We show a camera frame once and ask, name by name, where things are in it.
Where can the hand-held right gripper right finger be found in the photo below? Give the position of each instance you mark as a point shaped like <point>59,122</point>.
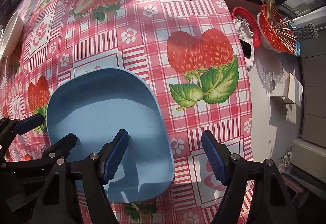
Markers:
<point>213,160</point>

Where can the black phone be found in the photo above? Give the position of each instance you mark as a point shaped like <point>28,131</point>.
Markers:
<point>246,49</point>

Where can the grey metal grater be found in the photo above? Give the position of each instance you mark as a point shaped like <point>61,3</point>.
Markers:
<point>304,31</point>

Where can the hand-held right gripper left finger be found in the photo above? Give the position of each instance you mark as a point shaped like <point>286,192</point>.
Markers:
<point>115,160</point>

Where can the white cardboard box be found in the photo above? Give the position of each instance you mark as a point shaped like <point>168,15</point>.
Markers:
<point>291,91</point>

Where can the bundle of bamboo skewers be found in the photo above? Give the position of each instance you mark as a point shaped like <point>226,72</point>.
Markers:
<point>276,18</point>

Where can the small red plastic basket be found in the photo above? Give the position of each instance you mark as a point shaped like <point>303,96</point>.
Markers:
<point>250,27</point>

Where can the red basket with skewers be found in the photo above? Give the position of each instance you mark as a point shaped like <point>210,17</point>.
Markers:
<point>273,32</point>

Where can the blue plastic dish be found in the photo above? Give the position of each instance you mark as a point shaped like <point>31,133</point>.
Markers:
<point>297,50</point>

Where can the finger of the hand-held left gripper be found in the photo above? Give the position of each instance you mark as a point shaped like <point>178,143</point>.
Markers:
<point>29,123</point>
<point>62,145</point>

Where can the strawberry print tablecloth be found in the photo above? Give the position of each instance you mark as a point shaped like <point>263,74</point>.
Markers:
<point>152,22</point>

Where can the white round bowl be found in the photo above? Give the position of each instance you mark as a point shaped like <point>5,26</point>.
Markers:
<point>11,35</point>

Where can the blue plastic bowl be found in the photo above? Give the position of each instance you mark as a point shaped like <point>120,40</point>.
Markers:
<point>101,117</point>

